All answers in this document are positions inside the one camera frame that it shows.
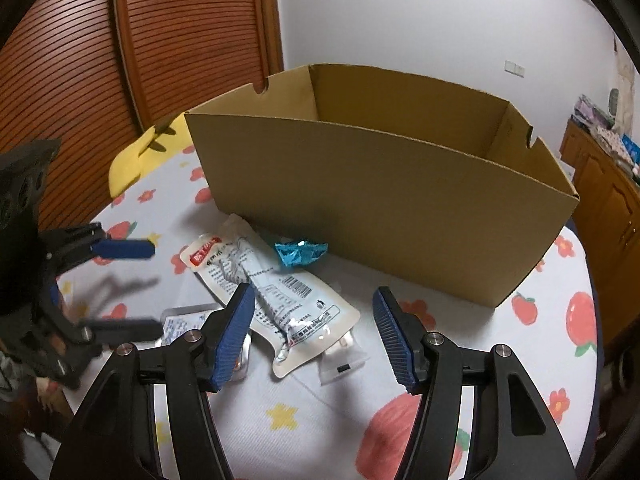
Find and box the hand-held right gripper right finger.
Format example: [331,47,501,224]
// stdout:
[372,286,576,480]

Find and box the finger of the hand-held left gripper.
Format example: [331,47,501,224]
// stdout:
[44,224,156,273]
[37,290,164,347]

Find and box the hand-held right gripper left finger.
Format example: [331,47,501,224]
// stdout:
[49,283,257,480]

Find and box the small translucent white packet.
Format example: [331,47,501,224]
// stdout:
[319,334,369,386]

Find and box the small silver blue-print packet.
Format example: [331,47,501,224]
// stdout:
[159,303,251,377]

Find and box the white red-label snack packet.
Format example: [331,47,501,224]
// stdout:
[179,213,361,379]

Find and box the blue candy wrapper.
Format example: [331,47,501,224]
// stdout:
[274,241,330,269]

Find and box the brown cardboard box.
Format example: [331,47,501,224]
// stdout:
[183,63,581,310]

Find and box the yellow plush pillow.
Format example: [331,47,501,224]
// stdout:
[108,112,196,196]

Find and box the wooden louvred wardrobe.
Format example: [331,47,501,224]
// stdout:
[0,0,286,242]

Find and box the wooden sideboard cabinet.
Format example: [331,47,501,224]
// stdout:
[558,117,640,342]

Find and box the pile of folded clothes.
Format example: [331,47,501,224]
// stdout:
[574,94,640,167]

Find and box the cream curtain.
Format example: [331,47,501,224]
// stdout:
[612,35,637,132]

